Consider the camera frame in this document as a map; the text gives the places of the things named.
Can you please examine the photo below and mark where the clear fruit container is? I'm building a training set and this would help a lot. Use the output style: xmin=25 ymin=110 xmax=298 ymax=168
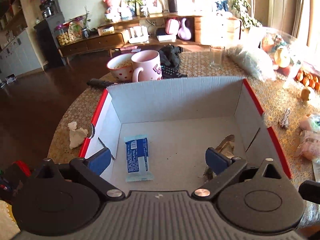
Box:
xmin=260 ymin=27 xmax=302 ymax=71

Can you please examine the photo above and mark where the pink plush toy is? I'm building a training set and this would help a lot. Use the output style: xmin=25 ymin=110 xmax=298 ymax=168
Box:
xmin=103 ymin=0 xmax=121 ymax=22

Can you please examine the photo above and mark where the crumpled white tissue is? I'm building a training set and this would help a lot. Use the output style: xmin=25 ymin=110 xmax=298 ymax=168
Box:
xmin=68 ymin=121 xmax=88 ymax=149

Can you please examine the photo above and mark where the black cloth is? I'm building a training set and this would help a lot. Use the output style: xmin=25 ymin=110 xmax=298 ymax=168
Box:
xmin=158 ymin=45 xmax=183 ymax=70

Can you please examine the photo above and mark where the red white cardboard box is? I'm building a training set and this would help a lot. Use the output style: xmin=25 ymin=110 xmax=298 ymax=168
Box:
xmin=79 ymin=76 xmax=292 ymax=192

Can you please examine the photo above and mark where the pink white snack bag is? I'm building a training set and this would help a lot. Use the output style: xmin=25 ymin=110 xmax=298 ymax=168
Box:
xmin=295 ymin=130 xmax=320 ymax=161

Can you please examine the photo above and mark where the pile of oranges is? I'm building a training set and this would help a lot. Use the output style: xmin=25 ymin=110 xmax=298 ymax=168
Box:
xmin=295 ymin=69 xmax=320 ymax=91

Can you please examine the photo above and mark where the white cable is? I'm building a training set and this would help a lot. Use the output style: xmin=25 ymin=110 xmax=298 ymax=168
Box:
xmin=278 ymin=107 xmax=292 ymax=130

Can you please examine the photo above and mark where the clear drinking glass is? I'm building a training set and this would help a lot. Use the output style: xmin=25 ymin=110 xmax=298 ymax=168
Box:
xmin=209 ymin=46 xmax=225 ymax=68

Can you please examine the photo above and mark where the pink mug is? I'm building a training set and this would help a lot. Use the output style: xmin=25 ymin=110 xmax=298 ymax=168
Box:
xmin=131 ymin=50 xmax=162 ymax=82

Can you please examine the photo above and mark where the black remote control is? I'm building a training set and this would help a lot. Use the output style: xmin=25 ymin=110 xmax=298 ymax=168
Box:
xmin=87 ymin=79 xmax=115 ymax=89

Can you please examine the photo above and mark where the polka dot bowl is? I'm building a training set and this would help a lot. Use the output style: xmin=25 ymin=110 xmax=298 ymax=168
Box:
xmin=106 ymin=53 xmax=134 ymax=82

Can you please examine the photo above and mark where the clear plastic bag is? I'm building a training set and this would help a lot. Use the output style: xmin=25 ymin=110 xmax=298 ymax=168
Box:
xmin=226 ymin=44 xmax=276 ymax=82

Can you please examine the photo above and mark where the blue snack packet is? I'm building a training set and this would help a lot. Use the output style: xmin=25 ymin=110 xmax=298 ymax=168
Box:
xmin=124 ymin=135 xmax=154 ymax=183

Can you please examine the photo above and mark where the lace tablecloth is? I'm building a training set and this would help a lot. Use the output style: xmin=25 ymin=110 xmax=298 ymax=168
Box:
xmin=47 ymin=51 xmax=320 ymax=228

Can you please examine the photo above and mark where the brown wrapper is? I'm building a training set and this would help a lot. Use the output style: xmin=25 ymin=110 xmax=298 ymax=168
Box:
xmin=198 ymin=134 xmax=236 ymax=181

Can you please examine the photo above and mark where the wooden tv cabinet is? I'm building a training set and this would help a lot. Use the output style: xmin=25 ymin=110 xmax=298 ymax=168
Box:
xmin=58 ymin=13 xmax=242 ymax=60

